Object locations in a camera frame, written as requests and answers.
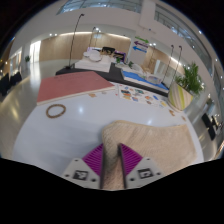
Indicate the small background potted plant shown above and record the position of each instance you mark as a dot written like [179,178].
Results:
[27,58]

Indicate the black low display table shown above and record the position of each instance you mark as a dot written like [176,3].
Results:
[115,75]

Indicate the potted plant in striped pot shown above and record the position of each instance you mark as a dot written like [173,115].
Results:
[178,98]

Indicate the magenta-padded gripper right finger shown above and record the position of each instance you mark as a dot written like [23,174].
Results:
[130,159]

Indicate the blue-based architectural model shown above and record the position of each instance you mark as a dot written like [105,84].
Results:
[136,78]

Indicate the beige towel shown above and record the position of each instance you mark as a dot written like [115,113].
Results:
[160,146]

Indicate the coloured arrow signs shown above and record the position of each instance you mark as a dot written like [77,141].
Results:
[140,44]

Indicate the black piano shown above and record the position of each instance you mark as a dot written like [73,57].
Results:
[108,50]

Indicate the red flat board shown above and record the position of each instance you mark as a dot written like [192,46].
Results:
[71,85]

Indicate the small orange wooden piece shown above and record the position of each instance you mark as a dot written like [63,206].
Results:
[171,112]

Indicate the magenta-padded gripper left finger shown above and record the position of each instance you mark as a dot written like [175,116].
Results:
[94,160]

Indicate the group of black chairs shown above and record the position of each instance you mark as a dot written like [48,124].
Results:
[5,83]
[211,131]

